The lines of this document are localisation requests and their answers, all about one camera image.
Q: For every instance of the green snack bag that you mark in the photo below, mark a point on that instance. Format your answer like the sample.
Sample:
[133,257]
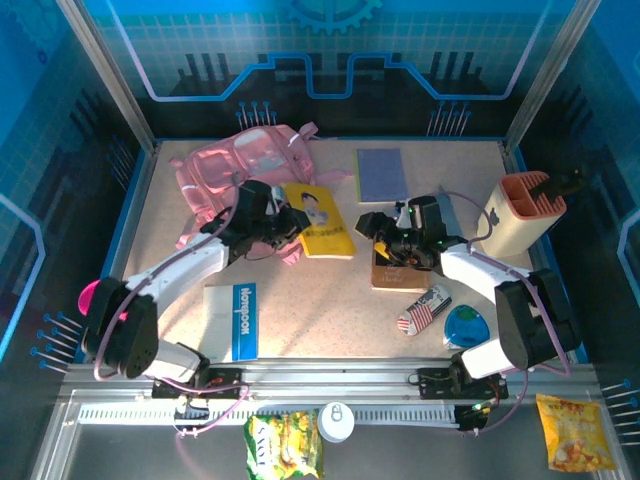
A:
[280,445]

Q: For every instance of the flag print pencil case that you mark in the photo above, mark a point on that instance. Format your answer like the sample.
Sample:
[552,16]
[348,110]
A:
[425,312]

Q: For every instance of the magenta plastic cup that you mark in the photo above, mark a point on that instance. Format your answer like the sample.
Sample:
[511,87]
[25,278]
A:
[87,297]

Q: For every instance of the yellow cartoon cover book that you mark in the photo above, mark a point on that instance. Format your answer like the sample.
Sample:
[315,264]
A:
[325,225]

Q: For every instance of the brown cover book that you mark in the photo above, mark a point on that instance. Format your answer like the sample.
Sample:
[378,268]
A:
[400,282]

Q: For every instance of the aluminium rail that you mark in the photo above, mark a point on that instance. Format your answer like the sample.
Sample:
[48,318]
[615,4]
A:
[325,375]

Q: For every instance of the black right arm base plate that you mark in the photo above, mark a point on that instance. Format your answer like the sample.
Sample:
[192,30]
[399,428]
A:
[435,385]

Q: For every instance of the blue green globe pouch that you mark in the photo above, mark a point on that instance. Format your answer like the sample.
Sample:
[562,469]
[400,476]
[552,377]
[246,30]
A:
[465,325]

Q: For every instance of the white blue notebook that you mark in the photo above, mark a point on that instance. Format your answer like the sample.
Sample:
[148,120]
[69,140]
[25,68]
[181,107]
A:
[245,320]

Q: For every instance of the black tool in holder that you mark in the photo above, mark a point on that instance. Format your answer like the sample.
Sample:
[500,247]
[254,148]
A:
[565,185]

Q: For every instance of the yellow snack bag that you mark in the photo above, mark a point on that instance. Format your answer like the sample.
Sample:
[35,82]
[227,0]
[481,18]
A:
[572,435]

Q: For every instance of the purple-blue notebook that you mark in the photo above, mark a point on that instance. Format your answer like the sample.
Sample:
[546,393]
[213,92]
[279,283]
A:
[382,175]

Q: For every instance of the aluminium frame post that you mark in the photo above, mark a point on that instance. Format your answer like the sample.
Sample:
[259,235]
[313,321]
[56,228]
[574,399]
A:
[547,75]
[110,75]

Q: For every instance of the black controller board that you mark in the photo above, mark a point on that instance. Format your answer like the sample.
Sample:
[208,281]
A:
[472,417]

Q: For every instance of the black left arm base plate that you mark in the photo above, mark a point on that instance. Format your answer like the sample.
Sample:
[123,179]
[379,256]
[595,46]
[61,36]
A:
[225,385]

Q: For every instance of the pink student backpack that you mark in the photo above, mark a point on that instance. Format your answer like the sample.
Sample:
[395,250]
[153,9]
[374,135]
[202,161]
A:
[225,165]

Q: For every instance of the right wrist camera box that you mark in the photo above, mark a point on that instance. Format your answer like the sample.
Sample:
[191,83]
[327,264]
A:
[427,215]

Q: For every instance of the light blue case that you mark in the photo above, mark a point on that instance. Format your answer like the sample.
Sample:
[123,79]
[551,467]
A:
[454,215]

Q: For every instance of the beige orange-top pen holder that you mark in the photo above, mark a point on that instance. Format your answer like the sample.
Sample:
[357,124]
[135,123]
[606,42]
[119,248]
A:
[520,225]

